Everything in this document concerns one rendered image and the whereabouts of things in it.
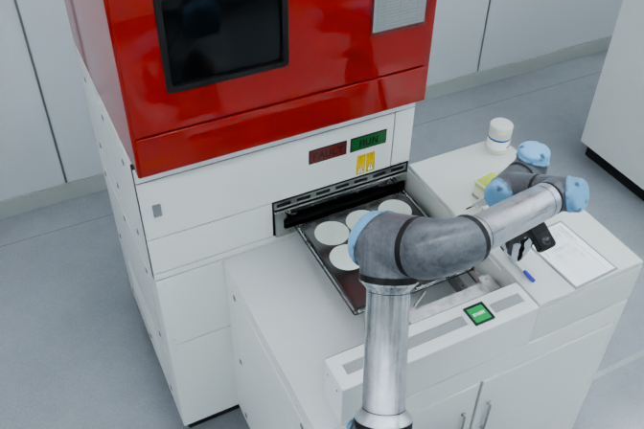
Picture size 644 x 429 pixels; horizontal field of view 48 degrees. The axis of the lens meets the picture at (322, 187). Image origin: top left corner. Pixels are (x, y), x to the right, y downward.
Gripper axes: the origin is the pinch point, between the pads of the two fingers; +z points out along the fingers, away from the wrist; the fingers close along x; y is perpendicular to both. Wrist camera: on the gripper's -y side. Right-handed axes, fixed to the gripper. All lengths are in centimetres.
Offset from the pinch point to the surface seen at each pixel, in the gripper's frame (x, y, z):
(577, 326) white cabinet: -12.8, -13.7, 19.3
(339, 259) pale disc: 37.7, 27.7, 6.5
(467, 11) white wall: -130, 197, 49
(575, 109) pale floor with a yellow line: -180, 151, 104
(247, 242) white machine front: 57, 49, 10
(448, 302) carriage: 18.6, 3.0, 9.4
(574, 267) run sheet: -12.7, -7.7, 1.9
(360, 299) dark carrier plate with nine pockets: 39.5, 12.5, 6.5
